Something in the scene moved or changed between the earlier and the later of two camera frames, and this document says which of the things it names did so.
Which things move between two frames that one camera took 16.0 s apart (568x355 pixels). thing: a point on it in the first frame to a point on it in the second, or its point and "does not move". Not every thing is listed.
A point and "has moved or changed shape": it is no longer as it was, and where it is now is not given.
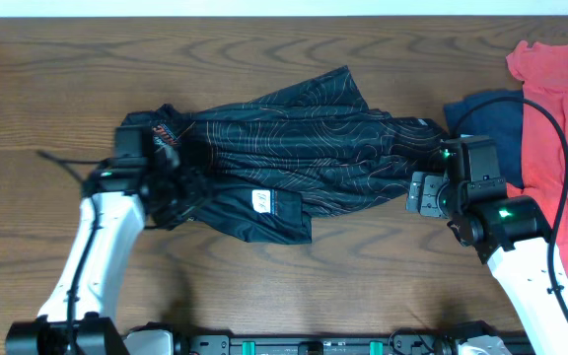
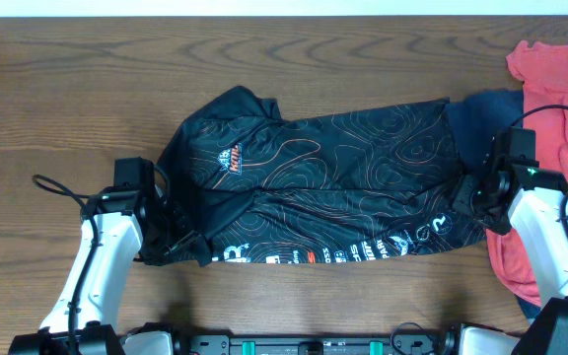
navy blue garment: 501,120 does not move
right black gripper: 423,193 to 465,186
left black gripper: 196,184 to 186,235
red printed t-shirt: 564,78 does not move
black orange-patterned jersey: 269,160 has moved or changed shape
